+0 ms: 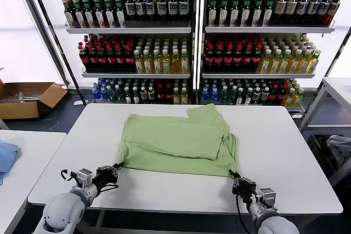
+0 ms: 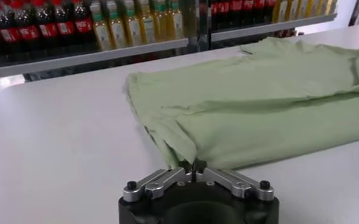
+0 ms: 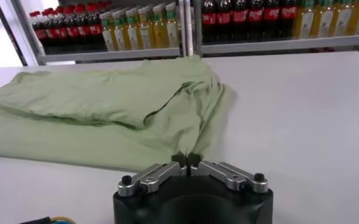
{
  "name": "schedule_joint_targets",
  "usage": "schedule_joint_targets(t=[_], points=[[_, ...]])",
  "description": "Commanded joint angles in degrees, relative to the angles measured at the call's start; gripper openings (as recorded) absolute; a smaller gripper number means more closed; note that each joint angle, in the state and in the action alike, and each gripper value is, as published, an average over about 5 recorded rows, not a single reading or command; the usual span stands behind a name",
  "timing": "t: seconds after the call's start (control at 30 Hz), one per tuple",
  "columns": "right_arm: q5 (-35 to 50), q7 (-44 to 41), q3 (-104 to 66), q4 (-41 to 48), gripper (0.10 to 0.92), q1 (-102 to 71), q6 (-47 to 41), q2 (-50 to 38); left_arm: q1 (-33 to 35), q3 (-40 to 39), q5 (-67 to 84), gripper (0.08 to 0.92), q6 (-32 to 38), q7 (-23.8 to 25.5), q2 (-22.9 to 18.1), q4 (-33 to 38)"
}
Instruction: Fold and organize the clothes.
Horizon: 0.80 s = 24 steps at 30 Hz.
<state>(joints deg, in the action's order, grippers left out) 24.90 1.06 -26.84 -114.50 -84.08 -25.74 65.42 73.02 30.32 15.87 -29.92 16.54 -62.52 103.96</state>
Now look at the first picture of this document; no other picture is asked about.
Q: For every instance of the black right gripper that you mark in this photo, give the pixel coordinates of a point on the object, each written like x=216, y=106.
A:
x=244, y=188

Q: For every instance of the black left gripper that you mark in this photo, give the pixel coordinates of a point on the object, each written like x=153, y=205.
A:
x=105, y=176

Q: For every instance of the light green polo shirt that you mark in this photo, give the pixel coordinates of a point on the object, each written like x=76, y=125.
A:
x=178, y=141

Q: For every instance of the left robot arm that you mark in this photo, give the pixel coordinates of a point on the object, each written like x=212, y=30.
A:
x=63, y=209

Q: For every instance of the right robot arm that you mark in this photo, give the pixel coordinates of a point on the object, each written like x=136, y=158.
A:
x=277, y=224

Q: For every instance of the clear green bottle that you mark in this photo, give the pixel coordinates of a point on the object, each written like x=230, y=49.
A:
x=112, y=97
x=119, y=97
x=232, y=95
x=223, y=95

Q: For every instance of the small dark bottle white cap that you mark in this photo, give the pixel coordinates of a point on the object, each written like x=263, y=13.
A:
x=264, y=94
x=248, y=97
x=240, y=97
x=135, y=96
x=127, y=96
x=151, y=94
x=257, y=94
x=143, y=94

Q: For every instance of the large white folding table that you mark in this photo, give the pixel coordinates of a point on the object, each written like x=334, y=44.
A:
x=288, y=124

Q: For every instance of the blue water bottle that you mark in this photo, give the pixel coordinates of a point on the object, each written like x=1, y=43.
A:
x=104, y=94
x=96, y=94
x=205, y=95
x=214, y=95

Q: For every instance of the white paper scrap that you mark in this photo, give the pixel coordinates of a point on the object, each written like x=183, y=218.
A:
x=78, y=102

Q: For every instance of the cola bottle red cap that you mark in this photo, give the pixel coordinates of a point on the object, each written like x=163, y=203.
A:
x=247, y=59
x=209, y=59
x=169, y=95
x=272, y=95
x=111, y=59
x=129, y=59
x=281, y=95
x=84, y=58
x=237, y=59
x=93, y=58
x=256, y=59
x=218, y=59
x=120, y=59
x=228, y=59
x=160, y=95
x=102, y=59

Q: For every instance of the yellow drink bottle green label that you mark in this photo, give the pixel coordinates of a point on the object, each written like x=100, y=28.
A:
x=284, y=65
x=303, y=65
x=176, y=65
x=139, y=65
x=265, y=65
x=157, y=65
x=298, y=97
x=148, y=65
x=312, y=64
x=177, y=97
x=185, y=65
x=166, y=65
x=275, y=65
x=184, y=97
x=290, y=97
x=294, y=65

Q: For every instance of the grey crumpled cloth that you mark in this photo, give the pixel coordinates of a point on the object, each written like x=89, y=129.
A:
x=340, y=149

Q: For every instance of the light blue cloth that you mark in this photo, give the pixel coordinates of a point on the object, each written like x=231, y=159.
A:
x=8, y=157

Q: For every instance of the metal parts in carton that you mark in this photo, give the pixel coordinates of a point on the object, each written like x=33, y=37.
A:
x=27, y=97

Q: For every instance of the open cardboard box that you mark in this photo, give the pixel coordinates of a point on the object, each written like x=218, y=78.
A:
x=16, y=110

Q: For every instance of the grey metal cart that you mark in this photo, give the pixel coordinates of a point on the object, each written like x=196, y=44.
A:
x=338, y=88

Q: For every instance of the grey shelf unit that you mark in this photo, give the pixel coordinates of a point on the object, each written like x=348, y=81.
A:
x=268, y=29
x=129, y=30

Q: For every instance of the dark bottle green white label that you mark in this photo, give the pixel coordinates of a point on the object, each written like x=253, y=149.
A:
x=223, y=12
x=257, y=12
x=213, y=12
x=109, y=12
x=68, y=12
x=89, y=12
x=99, y=12
x=246, y=12
x=120, y=12
x=267, y=12
x=78, y=12
x=234, y=12

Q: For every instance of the dark bottle white blue label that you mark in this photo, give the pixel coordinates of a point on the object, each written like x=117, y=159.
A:
x=140, y=8
x=149, y=7
x=162, y=7
x=301, y=6
x=183, y=7
x=312, y=7
x=130, y=8
x=323, y=7
x=173, y=7

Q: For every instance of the dark bottle beige label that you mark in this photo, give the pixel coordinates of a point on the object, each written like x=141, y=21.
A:
x=279, y=8
x=290, y=7

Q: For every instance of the brown tea bottle white label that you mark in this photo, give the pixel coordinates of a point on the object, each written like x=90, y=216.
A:
x=334, y=8

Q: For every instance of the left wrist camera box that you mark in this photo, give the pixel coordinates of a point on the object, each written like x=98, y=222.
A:
x=83, y=176

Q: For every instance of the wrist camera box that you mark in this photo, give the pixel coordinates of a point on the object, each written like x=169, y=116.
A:
x=83, y=176
x=267, y=194

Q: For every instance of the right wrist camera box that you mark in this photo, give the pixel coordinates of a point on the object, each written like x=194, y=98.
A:
x=267, y=194

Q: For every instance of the diagonal metal frame bar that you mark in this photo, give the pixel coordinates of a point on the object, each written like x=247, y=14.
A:
x=59, y=58

